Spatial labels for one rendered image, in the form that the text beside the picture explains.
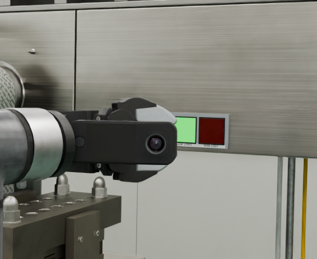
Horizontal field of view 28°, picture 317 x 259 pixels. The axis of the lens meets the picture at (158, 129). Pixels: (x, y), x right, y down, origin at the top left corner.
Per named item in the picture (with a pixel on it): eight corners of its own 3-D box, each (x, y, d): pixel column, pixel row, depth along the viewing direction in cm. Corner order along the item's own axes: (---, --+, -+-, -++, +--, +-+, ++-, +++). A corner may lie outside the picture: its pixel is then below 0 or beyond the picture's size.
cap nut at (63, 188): (50, 193, 144) (50, 173, 144) (59, 191, 147) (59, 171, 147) (64, 195, 142) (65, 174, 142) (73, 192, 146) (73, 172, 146)
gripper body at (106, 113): (88, 108, 80) (11, 108, 70) (142, 107, 75) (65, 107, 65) (89, 169, 80) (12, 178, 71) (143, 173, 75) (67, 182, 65)
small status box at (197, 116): (116, 143, 139) (116, 110, 138) (117, 143, 139) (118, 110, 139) (227, 149, 129) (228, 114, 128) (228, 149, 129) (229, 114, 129)
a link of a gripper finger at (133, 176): (149, 146, 80) (101, 137, 73) (160, 146, 79) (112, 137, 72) (146, 184, 79) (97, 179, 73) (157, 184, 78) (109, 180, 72)
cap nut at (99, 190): (87, 197, 140) (88, 176, 140) (95, 195, 144) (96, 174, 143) (102, 198, 139) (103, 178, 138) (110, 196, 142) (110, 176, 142)
